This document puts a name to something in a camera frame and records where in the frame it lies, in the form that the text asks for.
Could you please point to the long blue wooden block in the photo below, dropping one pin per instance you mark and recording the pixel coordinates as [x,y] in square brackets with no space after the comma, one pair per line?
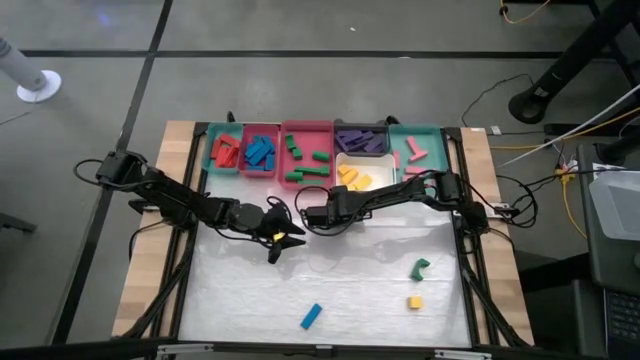
[260,155]

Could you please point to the large pink plastic bin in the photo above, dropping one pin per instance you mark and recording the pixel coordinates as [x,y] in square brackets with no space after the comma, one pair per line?
[310,142]

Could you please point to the dark grey plastic bin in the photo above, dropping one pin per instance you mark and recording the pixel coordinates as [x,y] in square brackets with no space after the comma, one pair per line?
[360,125]

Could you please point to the large teal plastic bin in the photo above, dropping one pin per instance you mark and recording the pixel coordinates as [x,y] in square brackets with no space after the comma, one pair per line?
[430,140]

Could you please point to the grey pole with white base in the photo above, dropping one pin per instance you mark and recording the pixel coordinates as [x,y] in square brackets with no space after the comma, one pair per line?
[30,77]

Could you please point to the black floor stand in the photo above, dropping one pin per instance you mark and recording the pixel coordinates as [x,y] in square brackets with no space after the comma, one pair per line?
[565,65]

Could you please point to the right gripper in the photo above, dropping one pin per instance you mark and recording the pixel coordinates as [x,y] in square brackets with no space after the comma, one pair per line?
[327,207]

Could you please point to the small red plastic bin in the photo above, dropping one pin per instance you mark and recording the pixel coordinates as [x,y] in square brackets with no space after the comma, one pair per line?
[272,131]

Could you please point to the green arch wooden block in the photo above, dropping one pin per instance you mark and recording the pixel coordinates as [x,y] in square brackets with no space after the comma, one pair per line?
[416,272]

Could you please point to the black clamp knob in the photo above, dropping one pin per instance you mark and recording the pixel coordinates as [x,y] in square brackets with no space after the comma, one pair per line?
[392,120]
[230,117]

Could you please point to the small yellow wooden block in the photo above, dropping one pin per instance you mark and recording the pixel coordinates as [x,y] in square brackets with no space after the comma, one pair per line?
[363,182]
[415,302]
[343,169]

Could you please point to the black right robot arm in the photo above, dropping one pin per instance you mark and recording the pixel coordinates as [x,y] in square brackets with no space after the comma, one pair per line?
[415,192]

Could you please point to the black side desk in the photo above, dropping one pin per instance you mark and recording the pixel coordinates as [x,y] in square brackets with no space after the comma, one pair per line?
[600,270]

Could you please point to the translucent grey container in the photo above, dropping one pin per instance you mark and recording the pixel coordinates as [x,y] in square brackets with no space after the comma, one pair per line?
[617,205]

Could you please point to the small white adapter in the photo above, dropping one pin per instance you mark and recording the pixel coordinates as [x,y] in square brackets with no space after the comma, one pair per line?
[495,130]

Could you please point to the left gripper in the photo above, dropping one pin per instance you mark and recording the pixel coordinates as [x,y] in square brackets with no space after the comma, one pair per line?
[257,217]

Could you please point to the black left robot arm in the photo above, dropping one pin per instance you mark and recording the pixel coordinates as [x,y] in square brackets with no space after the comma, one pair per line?
[170,197]

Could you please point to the long red wooden block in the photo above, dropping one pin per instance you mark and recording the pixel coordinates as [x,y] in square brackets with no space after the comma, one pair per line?
[223,157]

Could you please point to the black keyboard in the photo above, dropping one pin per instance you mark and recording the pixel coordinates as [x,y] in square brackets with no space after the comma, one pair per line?
[625,320]

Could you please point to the black aluminium table frame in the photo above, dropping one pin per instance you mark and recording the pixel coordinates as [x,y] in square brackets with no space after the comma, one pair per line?
[260,351]

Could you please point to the dark floor object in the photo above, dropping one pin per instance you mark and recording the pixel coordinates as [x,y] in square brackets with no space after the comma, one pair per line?
[15,222]

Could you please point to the small green wooden cube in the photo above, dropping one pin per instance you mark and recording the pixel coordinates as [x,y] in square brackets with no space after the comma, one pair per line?
[326,171]
[297,153]

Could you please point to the white plastic bin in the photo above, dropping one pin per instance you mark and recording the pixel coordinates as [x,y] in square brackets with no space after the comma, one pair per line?
[382,167]

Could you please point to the small teal plastic bin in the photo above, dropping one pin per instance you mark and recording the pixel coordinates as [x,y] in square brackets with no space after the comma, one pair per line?
[212,170]

